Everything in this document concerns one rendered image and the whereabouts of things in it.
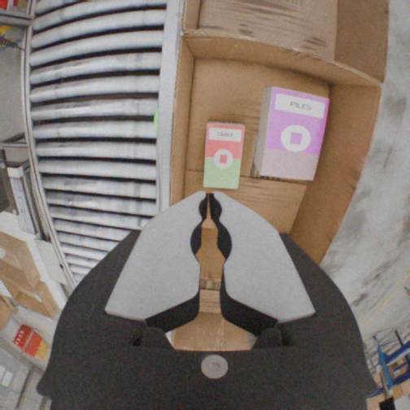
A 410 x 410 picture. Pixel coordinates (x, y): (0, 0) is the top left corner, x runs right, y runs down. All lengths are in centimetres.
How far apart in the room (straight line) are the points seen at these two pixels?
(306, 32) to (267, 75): 13
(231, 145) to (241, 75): 14
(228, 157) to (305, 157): 15
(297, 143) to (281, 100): 8
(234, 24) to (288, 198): 39
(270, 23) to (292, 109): 19
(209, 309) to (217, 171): 53
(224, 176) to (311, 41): 34
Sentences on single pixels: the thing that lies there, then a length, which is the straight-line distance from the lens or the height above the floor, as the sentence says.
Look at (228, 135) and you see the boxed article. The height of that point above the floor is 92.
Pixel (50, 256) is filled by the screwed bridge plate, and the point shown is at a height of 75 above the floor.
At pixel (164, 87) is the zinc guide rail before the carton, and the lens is 44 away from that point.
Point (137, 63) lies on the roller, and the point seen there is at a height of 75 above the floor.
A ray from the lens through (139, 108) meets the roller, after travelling 60.
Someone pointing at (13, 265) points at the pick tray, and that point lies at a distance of 152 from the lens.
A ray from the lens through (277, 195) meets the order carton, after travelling 50.
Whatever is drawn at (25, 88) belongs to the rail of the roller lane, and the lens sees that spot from 84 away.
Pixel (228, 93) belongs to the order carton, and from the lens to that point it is 43.
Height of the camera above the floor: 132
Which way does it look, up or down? 60 degrees down
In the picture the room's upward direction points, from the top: 175 degrees counter-clockwise
